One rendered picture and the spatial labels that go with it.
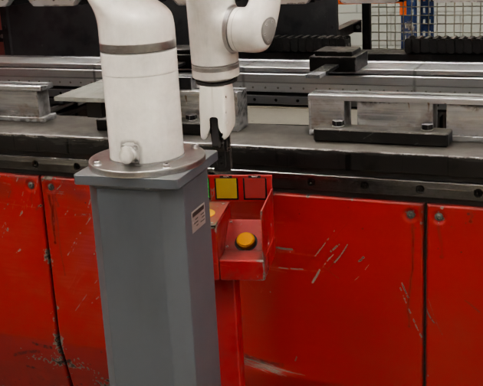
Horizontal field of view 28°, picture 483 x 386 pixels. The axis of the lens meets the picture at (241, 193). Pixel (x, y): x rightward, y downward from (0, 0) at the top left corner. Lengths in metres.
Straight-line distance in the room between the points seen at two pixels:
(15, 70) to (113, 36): 1.42
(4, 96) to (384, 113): 1.02
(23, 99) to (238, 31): 1.06
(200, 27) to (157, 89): 0.21
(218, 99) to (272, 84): 0.84
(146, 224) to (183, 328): 0.19
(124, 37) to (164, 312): 0.44
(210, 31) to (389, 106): 0.63
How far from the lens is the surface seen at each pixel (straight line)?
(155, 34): 1.48
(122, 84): 1.49
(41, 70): 2.84
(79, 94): 2.21
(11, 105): 2.61
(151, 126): 1.50
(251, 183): 2.05
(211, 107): 1.68
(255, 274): 1.95
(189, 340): 1.59
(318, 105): 2.20
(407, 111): 2.15
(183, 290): 1.55
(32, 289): 2.59
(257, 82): 2.52
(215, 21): 1.65
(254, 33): 1.62
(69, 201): 2.43
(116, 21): 1.48
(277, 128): 2.30
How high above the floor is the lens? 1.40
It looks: 17 degrees down
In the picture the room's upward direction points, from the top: 3 degrees counter-clockwise
